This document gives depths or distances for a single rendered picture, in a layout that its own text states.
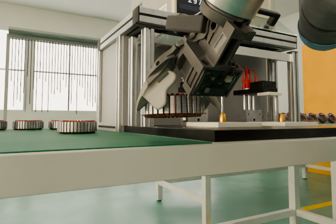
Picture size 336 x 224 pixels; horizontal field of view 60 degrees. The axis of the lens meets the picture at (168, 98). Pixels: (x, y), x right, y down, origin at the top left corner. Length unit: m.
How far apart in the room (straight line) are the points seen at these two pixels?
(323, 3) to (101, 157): 0.32
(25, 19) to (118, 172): 7.04
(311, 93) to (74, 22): 5.38
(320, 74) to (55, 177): 4.61
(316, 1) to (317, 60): 4.55
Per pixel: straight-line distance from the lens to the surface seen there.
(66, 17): 7.54
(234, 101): 1.21
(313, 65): 4.94
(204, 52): 0.42
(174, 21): 0.48
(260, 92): 1.03
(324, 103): 4.78
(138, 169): 0.43
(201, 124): 0.79
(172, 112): 0.46
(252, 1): 0.38
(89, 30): 7.56
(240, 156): 0.54
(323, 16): 0.39
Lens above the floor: 0.79
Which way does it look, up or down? 4 degrees up
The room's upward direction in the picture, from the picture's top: straight up
